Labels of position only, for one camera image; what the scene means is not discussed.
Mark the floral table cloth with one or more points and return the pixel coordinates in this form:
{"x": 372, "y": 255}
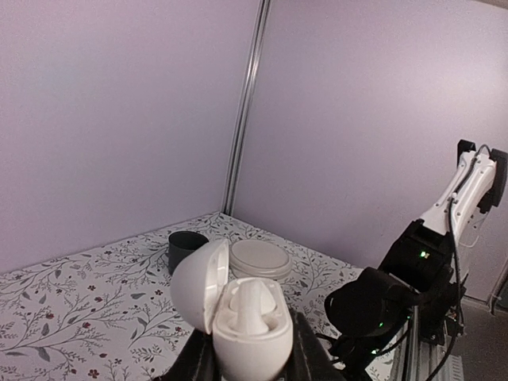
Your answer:
{"x": 106, "y": 313}

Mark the right aluminium frame post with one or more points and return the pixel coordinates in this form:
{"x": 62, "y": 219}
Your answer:
{"x": 244, "y": 106}

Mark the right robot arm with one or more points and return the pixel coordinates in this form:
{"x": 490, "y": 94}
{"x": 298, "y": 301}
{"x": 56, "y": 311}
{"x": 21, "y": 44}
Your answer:
{"x": 414, "y": 296}

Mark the dark green mug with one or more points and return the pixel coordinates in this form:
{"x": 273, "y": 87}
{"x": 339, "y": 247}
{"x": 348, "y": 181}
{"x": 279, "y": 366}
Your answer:
{"x": 180, "y": 245}

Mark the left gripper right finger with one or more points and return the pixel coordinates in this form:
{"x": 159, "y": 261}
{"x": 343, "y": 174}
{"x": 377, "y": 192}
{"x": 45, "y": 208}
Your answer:
{"x": 308, "y": 359}

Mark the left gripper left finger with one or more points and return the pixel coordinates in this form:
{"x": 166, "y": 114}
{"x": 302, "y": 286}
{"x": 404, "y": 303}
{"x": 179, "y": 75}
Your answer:
{"x": 196, "y": 362}

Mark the white stem earbud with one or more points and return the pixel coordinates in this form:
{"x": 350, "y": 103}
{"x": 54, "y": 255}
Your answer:
{"x": 250, "y": 303}

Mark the white earbud case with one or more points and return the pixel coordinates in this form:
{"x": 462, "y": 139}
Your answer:
{"x": 201, "y": 291}

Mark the beige plate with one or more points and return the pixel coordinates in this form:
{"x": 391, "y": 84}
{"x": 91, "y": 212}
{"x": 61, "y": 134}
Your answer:
{"x": 255, "y": 258}

